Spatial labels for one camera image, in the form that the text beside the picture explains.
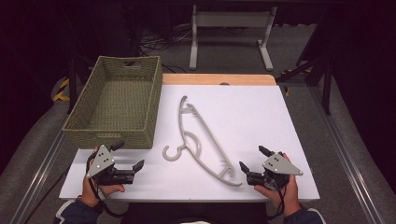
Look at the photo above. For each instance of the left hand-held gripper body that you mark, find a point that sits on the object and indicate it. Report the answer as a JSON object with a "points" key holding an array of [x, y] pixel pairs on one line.
{"points": [[100, 161]]}

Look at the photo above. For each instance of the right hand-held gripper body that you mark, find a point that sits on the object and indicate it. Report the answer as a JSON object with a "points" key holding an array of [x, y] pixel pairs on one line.
{"points": [[278, 165]]}

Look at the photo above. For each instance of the person's left hand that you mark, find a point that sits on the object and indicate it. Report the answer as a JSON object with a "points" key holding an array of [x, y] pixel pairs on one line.
{"points": [[88, 193]]}

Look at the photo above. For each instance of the person's right hand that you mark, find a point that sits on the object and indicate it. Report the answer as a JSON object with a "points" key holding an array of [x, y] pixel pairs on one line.
{"points": [[291, 196]]}

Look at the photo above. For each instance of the grey plastic clothes hanger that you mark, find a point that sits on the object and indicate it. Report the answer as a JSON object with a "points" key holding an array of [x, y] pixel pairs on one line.
{"points": [[229, 182]]}

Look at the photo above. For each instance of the green woven basket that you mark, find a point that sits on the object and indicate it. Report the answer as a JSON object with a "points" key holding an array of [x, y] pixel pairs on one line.
{"points": [[121, 102]]}

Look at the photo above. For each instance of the person's lap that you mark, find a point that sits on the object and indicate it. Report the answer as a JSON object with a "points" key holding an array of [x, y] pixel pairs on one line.
{"points": [[193, 212]]}

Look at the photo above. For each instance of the black metal stand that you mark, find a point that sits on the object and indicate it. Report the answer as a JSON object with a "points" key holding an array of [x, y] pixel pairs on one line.
{"points": [[72, 84], [325, 77]]}

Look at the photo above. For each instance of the yellow black floor tape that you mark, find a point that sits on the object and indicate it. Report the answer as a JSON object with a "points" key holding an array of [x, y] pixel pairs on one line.
{"points": [[61, 93]]}

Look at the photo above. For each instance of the metal floor rail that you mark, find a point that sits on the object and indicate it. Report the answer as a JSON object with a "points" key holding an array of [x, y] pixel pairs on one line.
{"points": [[37, 183], [345, 155]]}

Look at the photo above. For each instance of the white metal table frame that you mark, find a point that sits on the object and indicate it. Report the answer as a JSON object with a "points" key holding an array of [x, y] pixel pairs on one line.
{"points": [[232, 19]]}

